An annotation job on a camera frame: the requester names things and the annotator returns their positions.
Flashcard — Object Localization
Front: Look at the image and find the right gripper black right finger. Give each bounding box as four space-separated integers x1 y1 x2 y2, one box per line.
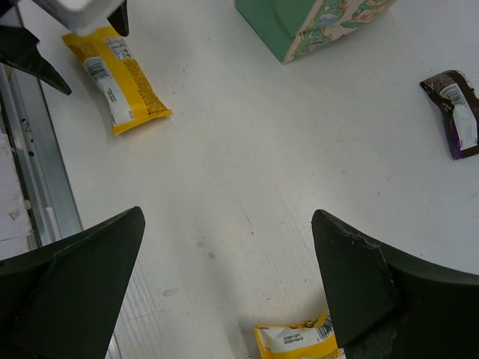
311 209 478 358

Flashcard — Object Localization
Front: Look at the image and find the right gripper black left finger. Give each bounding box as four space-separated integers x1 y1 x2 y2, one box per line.
1 206 145 358

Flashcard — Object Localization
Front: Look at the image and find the green white paper bag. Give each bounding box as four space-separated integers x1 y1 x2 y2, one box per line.
234 0 394 64

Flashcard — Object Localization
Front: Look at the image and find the yellow bar wrapper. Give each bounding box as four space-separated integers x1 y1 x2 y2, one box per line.
62 26 172 135
254 310 346 359

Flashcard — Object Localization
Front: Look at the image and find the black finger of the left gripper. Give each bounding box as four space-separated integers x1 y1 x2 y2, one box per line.
108 0 129 37
1 25 72 95

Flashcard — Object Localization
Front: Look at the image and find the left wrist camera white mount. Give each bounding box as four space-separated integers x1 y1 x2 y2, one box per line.
34 0 123 36

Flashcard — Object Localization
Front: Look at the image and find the aluminium front rail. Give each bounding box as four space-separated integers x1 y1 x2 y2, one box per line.
1 65 83 248

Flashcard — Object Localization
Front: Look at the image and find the brown bar wrapper far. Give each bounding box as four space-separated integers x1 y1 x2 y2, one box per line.
420 70 478 161

